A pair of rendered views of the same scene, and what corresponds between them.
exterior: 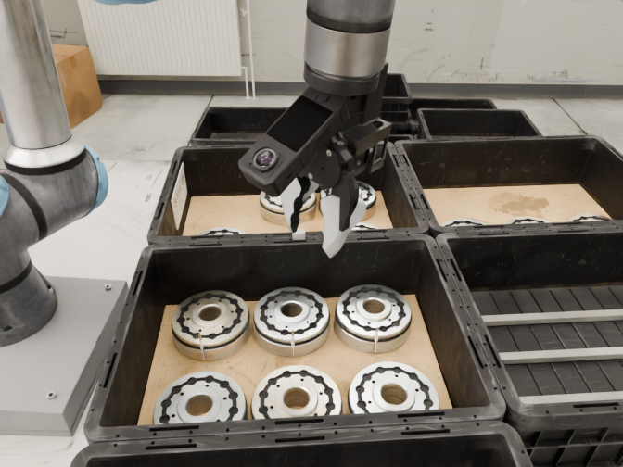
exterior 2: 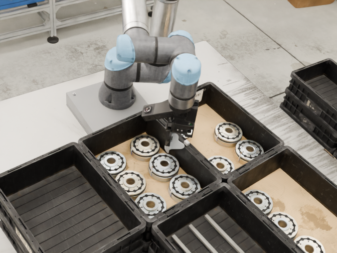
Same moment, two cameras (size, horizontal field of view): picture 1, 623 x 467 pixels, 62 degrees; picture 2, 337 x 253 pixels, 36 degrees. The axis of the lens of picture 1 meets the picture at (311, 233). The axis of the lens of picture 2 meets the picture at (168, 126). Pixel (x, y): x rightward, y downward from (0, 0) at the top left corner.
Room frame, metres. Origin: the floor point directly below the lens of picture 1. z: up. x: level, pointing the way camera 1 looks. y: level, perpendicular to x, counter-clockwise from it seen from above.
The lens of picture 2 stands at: (-0.28, -0.85, 2.16)
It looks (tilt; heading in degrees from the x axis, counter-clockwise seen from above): 44 degrees down; 49
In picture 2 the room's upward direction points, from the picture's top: 9 degrees clockwise
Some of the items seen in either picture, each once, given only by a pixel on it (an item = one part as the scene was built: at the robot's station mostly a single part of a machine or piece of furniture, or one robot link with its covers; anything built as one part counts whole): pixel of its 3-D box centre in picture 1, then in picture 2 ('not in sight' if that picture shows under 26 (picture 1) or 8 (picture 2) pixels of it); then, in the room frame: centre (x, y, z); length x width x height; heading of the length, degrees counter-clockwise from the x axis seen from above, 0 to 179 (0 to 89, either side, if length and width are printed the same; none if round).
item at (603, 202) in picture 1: (519, 208); (297, 213); (0.76, -0.36, 0.87); 0.40 x 0.30 x 0.11; 94
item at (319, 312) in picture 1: (291, 313); (164, 164); (0.51, 0.03, 0.86); 0.10 x 0.10 x 0.01
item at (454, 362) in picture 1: (295, 351); (147, 172); (0.43, 0.02, 0.87); 0.40 x 0.30 x 0.11; 94
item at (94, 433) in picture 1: (294, 321); (148, 162); (0.43, 0.02, 0.92); 0.40 x 0.30 x 0.02; 94
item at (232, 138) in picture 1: (257, 177); (323, 118); (1.74, 0.21, 0.37); 0.40 x 0.30 x 0.45; 88
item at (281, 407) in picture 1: (296, 398); (130, 181); (0.36, 0.02, 0.86); 0.05 x 0.05 x 0.01
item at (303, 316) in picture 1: (291, 310); (164, 163); (0.51, 0.03, 0.86); 0.05 x 0.05 x 0.01
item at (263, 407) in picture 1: (296, 401); (130, 182); (0.36, 0.02, 0.86); 0.10 x 0.10 x 0.01
